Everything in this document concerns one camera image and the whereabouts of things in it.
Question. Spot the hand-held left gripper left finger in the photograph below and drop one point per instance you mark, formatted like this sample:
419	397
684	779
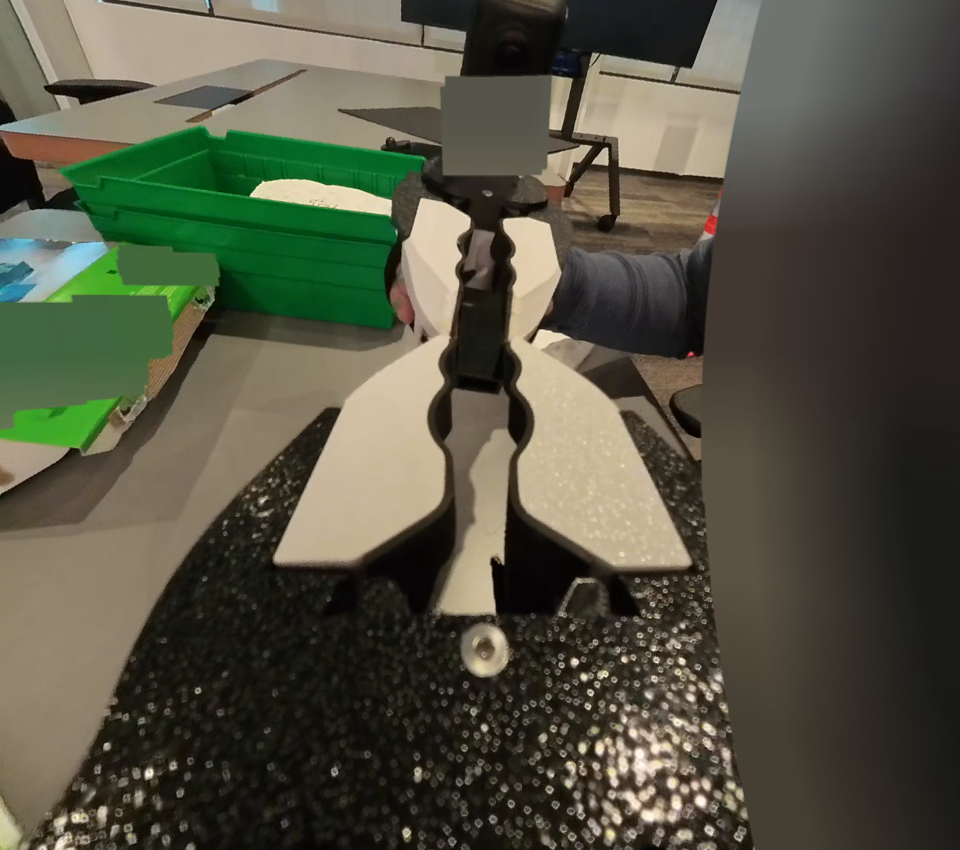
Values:
367	475

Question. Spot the black wheeled television stand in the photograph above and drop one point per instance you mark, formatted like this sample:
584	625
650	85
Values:
611	189

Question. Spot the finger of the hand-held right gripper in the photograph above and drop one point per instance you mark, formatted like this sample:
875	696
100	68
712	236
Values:
431	265
536	272

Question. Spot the person's right hand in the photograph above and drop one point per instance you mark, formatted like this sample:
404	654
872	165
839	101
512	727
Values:
401	302

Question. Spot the orange cone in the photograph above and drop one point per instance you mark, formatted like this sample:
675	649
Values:
712	227

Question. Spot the person's right forearm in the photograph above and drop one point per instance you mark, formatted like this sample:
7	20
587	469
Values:
630	295

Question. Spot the green plastic bin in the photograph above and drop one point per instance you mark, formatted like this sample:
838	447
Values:
300	280

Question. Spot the black tall brick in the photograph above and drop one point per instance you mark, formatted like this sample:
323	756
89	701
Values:
476	340

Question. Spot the black office chair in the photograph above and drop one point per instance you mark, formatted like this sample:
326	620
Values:
90	88

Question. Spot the grey desk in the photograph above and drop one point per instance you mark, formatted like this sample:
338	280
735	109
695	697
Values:
262	370

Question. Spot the white crumpled bag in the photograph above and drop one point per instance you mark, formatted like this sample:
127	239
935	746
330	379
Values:
315	193

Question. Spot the green cardboard box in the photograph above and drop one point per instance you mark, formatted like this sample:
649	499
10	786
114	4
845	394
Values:
75	431

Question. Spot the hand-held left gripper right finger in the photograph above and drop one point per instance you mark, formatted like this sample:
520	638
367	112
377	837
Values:
600	482

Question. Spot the dark blue mat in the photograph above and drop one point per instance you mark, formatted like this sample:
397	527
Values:
202	96

